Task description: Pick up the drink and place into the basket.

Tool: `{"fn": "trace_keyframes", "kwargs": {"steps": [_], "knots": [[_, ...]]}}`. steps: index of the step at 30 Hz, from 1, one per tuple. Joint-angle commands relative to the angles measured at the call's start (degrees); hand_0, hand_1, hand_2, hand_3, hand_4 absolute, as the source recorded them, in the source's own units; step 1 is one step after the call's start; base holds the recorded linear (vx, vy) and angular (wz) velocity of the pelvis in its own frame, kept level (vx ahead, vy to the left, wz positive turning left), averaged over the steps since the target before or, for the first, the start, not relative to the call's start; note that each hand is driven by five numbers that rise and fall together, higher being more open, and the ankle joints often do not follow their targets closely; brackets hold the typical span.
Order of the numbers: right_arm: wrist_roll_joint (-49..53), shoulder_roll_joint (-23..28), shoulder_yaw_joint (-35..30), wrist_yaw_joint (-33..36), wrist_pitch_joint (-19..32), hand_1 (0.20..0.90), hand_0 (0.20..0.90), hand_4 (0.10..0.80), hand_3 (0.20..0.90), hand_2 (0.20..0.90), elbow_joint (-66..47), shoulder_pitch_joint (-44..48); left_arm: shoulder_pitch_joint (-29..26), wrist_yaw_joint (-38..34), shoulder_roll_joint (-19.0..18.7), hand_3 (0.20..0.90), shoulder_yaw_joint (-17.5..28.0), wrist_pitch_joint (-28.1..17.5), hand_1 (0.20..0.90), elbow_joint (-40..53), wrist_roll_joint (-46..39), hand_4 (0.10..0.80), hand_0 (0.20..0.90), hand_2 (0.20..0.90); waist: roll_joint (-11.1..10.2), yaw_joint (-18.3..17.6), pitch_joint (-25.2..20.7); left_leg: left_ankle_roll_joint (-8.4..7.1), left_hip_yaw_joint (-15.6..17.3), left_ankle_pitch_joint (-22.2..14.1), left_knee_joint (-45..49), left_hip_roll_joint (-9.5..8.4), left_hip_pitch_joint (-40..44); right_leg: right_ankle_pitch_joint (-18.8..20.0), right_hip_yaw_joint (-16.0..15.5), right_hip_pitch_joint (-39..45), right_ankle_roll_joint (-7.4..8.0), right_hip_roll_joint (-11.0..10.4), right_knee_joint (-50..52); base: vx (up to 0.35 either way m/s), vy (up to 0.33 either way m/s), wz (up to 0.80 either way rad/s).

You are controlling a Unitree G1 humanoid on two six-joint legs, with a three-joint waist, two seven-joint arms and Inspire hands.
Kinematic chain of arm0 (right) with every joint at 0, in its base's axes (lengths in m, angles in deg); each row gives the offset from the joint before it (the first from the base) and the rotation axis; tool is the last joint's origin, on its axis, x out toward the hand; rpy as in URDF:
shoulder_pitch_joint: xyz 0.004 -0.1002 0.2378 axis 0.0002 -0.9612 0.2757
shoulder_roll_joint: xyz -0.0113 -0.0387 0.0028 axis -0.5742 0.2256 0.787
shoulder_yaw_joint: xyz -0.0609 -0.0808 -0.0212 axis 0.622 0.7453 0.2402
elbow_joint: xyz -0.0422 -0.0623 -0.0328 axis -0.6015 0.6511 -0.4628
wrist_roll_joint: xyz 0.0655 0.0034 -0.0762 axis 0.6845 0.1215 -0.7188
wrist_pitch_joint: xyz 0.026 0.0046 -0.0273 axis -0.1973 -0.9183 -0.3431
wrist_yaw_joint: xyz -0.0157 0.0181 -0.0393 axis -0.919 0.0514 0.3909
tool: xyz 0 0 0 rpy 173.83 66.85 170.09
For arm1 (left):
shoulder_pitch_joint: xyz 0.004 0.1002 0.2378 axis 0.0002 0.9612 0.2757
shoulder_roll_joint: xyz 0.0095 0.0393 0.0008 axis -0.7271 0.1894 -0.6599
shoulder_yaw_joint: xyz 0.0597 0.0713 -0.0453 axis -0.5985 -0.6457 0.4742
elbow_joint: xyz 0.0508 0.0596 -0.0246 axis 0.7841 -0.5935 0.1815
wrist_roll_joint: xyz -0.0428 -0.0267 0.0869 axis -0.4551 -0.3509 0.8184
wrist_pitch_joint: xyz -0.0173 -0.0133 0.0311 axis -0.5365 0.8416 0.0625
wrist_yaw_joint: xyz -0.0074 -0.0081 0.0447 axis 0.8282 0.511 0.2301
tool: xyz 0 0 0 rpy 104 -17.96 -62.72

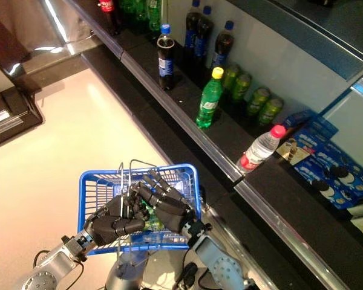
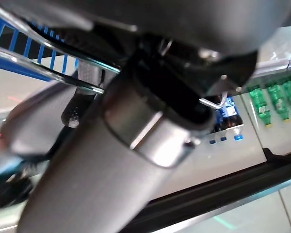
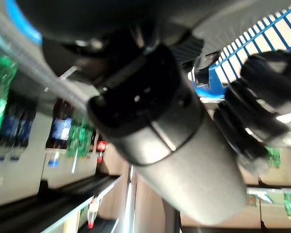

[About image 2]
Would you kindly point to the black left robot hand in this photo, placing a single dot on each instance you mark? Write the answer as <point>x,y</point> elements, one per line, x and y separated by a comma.
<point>111,157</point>

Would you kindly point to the blue plastic shopping basket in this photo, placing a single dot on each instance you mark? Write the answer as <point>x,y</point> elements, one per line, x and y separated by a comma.
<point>14,66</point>

